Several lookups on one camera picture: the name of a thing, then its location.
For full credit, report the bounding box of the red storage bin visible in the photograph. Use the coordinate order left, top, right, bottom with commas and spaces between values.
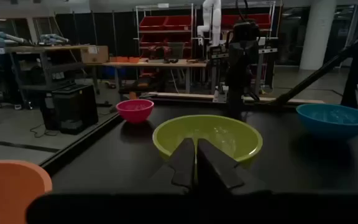
139, 16, 167, 31
222, 13, 272, 30
163, 15, 193, 31

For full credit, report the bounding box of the orange tray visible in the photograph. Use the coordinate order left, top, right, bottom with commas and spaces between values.
109, 55, 141, 64

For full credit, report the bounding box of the pink plastic bowl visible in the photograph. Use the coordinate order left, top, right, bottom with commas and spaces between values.
116, 98, 155, 124

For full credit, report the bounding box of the wooden work table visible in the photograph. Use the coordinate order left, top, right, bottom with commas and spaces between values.
103, 58, 208, 94

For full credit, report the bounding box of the cardboard box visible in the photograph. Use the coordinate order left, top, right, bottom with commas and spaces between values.
80, 45, 109, 65

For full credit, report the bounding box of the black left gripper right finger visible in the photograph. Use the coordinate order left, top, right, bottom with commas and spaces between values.
196, 138, 246, 192

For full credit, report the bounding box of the blue plastic bowl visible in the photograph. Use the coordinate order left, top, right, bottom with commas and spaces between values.
295, 103, 358, 141

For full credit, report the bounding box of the green plastic bowl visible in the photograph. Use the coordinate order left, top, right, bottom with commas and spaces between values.
152, 114, 264, 169

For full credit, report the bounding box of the black cabinet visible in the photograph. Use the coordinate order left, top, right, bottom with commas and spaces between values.
40, 83, 99, 135

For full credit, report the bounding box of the white metal shelf rack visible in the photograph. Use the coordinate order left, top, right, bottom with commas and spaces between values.
134, 3, 196, 63

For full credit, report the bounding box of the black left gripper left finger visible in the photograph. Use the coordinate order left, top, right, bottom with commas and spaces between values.
165, 138, 196, 190

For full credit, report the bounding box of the wooden plank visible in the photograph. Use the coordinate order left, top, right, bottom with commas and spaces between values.
149, 91, 325, 105

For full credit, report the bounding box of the orange plastic bowl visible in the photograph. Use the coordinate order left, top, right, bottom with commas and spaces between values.
0, 159, 53, 224

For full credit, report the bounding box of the black diagonal frame strut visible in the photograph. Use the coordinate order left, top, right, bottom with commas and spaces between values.
273, 39, 358, 108

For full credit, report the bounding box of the white round pillar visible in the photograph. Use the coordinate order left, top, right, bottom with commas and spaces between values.
299, 0, 337, 71

